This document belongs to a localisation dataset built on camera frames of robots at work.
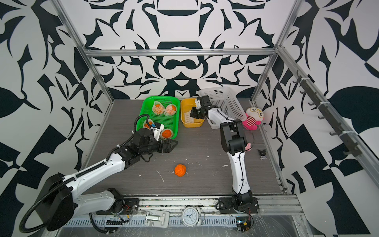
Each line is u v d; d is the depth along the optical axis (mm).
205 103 849
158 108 1049
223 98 1199
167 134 934
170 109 1047
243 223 711
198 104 964
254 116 1019
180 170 810
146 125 712
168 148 699
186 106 1137
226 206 739
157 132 728
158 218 695
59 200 394
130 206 716
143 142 619
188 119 1036
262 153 910
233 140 605
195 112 940
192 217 685
